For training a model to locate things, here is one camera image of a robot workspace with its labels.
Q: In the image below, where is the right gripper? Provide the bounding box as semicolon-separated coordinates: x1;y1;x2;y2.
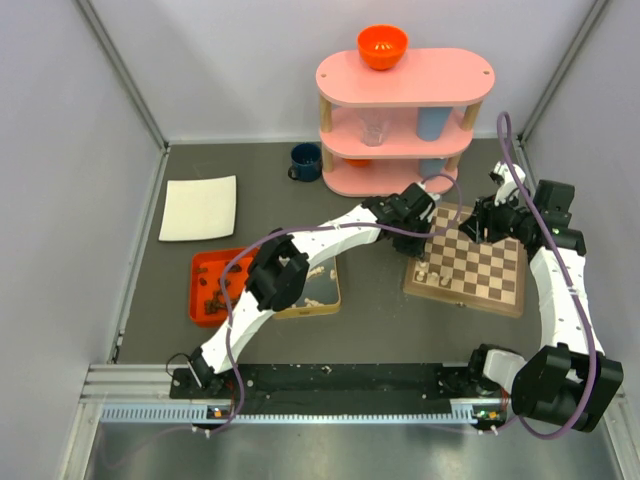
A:
459;187;537;244

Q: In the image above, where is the white rook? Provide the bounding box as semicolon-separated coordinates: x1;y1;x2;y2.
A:
414;262;429;283

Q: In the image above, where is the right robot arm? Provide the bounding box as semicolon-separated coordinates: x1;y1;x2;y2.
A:
459;174;624;432

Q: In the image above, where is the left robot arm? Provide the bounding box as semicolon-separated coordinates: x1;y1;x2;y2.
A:
189;183;441;397

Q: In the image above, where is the wooden chess board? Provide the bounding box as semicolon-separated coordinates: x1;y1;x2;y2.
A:
403;228;528;318

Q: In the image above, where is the light blue lower cup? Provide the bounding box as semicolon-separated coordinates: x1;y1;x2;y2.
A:
418;158;446;179

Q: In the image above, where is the light blue cup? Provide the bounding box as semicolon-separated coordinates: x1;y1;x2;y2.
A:
418;158;446;179
416;107;453;142

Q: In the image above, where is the small orange bowl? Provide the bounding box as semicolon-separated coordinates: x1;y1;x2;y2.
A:
345;159;371;168

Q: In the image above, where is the pink three-tier shelf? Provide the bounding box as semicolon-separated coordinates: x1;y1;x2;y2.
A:
316;48;495;197

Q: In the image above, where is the clear glass cup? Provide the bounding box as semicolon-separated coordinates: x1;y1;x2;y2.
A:
359;108;390;147

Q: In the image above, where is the dark blue mug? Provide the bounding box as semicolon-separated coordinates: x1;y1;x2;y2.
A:
287;143;322;182

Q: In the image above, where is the gold metal tin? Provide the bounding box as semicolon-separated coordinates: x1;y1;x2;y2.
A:
274;257;342;320

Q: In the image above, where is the orange plastic bowl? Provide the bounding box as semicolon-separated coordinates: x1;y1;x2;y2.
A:
357;24;409;71

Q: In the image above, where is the white square plate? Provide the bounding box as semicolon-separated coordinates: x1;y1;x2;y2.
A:
158;175;237;242

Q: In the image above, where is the orange metal tin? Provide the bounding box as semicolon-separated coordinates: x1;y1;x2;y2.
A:
189;247;257;328

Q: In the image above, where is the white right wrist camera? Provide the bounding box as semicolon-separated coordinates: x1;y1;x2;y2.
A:
490;161;526;206

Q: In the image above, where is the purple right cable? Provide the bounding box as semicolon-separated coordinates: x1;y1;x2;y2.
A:
479;110;601;441

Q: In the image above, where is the purple cable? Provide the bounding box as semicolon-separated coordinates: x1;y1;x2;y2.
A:
479;110;601;441
192;173;464;436

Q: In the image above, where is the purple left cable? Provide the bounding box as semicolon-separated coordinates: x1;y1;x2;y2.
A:
192;173;464;436

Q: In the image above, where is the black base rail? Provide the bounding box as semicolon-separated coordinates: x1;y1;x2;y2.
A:
169;363;510;417

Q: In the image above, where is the grey cable duct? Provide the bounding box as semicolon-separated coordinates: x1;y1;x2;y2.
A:
100;399;503;425

